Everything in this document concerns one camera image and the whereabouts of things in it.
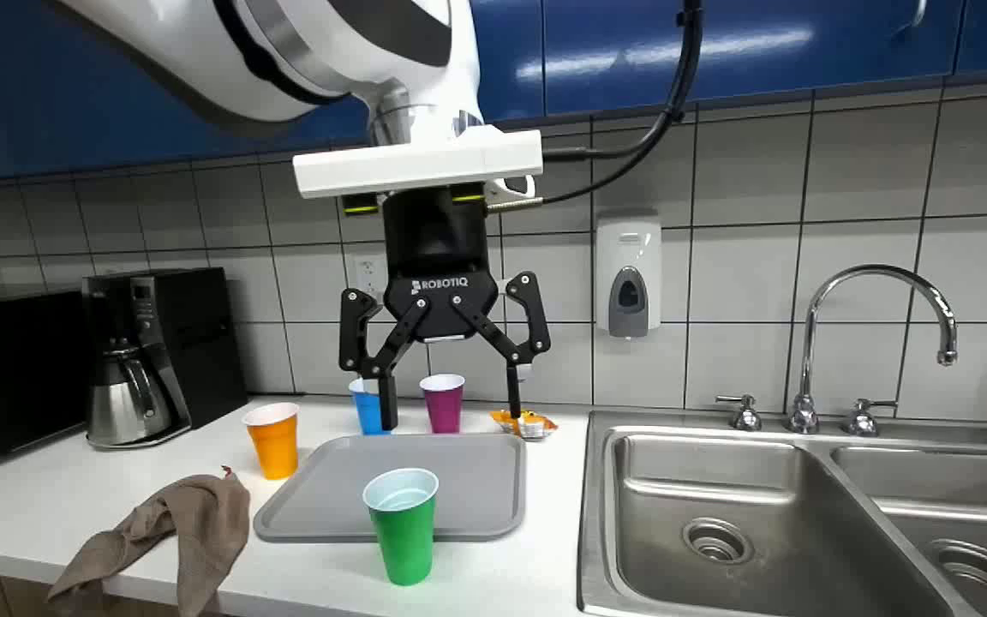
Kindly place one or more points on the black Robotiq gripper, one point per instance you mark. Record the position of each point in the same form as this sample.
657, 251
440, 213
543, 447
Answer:
437, 251

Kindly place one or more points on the purple plastic cup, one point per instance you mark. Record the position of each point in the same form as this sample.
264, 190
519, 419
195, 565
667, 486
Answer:
442, 407

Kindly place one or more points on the blue plastic cup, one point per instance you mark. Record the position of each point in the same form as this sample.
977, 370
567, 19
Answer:
367, 413

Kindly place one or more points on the orange plastic cup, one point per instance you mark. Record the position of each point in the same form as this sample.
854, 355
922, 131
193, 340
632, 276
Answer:
276, 447

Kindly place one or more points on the green plastic cup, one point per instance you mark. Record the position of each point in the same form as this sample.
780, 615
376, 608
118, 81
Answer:
403, 535

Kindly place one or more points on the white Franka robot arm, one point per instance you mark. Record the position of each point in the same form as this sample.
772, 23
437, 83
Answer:
324, 45

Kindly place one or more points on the grey plastic tray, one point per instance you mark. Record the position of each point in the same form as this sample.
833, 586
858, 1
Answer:
324, 492

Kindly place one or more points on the orange snack wrapper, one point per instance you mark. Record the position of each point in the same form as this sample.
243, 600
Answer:
531, 426

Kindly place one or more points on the black steel coffee maker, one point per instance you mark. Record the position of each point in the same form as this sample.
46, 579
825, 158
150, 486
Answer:
191, 330

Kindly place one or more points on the brown cloth towel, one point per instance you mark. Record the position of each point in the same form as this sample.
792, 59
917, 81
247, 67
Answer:
203, 535

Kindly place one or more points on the steel coffee carafe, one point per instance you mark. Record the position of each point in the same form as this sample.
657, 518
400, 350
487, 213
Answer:
120, 401

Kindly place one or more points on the stainless steel double sink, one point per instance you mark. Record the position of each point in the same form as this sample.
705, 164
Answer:
744, 516

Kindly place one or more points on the chrome gooseneck faucet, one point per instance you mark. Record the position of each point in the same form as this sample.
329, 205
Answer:
814, 330

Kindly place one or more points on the black microwave oven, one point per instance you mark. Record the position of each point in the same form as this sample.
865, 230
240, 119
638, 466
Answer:
9, 371

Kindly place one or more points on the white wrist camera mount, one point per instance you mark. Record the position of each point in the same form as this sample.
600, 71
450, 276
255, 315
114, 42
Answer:
411, 166

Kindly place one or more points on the white wall soap dispenser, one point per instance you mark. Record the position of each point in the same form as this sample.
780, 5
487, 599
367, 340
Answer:
627, 270

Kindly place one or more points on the blue wall cabinet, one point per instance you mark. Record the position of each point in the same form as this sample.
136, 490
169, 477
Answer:
814, 45

